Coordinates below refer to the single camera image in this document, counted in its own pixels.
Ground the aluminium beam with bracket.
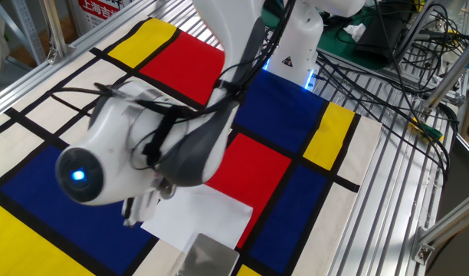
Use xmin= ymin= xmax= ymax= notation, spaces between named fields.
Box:
xmin=409 ymin=186 xmax=469 ymax=266

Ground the crumpled white tissue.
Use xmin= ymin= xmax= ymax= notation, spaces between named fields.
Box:
xmin=342 ymin=22 xmax=369 ymax=43

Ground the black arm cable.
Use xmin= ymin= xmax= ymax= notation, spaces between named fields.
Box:
xmin=50 ymin=0 xmax=297 ymax=172

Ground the yellow green cable tag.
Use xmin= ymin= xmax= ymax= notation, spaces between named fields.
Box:
xmin=408 ymin=117 xmax=445 ymax=142

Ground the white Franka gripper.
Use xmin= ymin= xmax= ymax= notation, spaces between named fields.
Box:
xmin=120 ymin=186 xmax=163 ymax=228

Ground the aluminium frame post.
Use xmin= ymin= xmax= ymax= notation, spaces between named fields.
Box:
xmin=40 ymin=0 xmax=69 ymax=64
xmin=421 ymin=36 xmax=469 ymax=113

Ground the black pouch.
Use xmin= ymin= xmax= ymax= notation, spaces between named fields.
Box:
xmin=352 ymin=9 xmax=408 ymax=65

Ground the green cutting mat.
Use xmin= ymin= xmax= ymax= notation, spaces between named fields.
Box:
xmin=317 ymin=0 xmax=427 ymax=72

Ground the black velcro strap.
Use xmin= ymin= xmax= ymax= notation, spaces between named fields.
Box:
xmin=141 ymin=105 xmax=193 ymax=166

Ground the red white Chinese sign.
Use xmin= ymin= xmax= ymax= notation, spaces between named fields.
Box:
xmin=76 ymin=0 xmax=133 ymax=22

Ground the white paper sheet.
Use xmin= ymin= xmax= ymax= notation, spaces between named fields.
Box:
xmin=140 ymin=183 xmax=254 ymax=255

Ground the Mondrian pattern tablecloth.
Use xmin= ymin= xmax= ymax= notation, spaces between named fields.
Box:
xmin=0 ymin=17 xmax=383 ymax=276

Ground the perforated steel angle strut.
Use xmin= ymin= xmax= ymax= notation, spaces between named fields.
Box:
xmin=0 ymin=0 xmax=48 ymax=67

